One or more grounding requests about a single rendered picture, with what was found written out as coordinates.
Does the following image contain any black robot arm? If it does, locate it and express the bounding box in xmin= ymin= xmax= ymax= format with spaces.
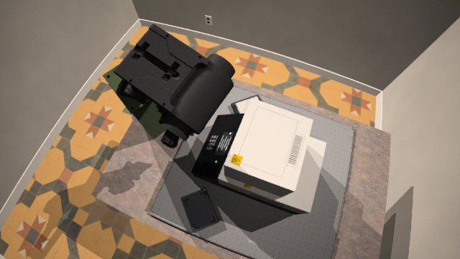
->
xmin=113 ymin=24 xmax=235 ymax=148

